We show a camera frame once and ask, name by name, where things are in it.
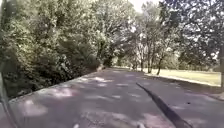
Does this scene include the grey asphalt road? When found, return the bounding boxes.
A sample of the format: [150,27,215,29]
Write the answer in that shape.
[0,67,224,128]

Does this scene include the row of trees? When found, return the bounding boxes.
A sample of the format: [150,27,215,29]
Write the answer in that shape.
[131,0,224,88]

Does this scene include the dense wood of trees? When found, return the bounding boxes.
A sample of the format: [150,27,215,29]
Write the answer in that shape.
[0,0,134,100]

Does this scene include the sunlit grass field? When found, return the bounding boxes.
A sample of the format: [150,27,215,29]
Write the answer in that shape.
[141,67,222,87]

